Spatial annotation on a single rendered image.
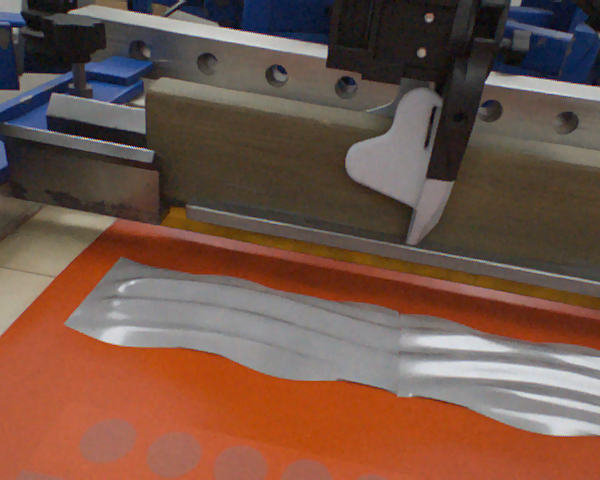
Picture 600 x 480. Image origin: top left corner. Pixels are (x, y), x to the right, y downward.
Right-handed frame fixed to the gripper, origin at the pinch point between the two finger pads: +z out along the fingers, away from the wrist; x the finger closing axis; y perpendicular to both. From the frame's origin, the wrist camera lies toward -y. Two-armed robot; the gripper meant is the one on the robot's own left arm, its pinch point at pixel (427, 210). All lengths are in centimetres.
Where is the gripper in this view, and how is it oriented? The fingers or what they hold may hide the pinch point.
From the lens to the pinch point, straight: 36.4
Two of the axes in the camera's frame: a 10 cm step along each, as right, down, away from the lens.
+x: -1.6, 5.0, -8.5
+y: -9.8, -1.7, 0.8
